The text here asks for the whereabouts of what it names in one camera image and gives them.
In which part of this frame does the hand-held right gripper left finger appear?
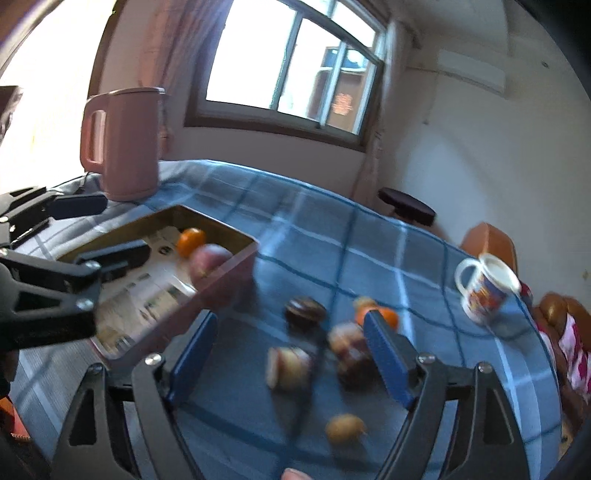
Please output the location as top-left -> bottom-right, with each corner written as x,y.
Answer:
51,310 -> 219,480

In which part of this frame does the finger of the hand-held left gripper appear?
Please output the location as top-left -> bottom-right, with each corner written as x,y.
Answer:
0,186 -> 108,247
0,240 -> 152,352

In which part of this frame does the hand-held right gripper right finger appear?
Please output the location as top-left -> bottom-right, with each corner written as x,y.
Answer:
362,308 -> 532,480

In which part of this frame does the large orange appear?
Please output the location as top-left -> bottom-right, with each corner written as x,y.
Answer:
355,305 -> 399,330

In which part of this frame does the pink metal tin box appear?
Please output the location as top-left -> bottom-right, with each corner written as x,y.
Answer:
60,204 -> 260,370

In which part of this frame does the small yellow longan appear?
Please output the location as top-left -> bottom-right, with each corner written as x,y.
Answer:
325,414 -> 368,445

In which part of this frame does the printed paper liner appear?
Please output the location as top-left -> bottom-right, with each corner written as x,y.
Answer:
99,226 -> 199,356

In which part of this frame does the pink electric kettle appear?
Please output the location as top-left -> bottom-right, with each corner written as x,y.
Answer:
79,87 -> 168,202

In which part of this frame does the pink peach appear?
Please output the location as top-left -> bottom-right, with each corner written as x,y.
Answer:
188,244 -> 233,282

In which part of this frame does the white cartoon print mug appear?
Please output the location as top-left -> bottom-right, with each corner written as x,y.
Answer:
455,253 -> 522,324

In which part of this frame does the blue plaid tablecloth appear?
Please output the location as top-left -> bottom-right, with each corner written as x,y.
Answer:
9,159 -> 564,480

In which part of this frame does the dark round stool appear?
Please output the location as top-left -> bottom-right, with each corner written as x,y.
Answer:
378,187 -> 437,227

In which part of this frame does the pink curtain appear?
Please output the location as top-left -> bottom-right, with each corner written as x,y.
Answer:
143,0 -> 232,158

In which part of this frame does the sliding glass window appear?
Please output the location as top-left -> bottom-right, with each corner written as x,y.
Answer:
185,0 -> 386,148

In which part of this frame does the pale tied curtain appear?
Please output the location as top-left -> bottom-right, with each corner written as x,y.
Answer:
353,18 -> 407,204

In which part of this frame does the white air conditioner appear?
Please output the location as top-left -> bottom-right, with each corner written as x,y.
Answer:
436,50 -> 508,95

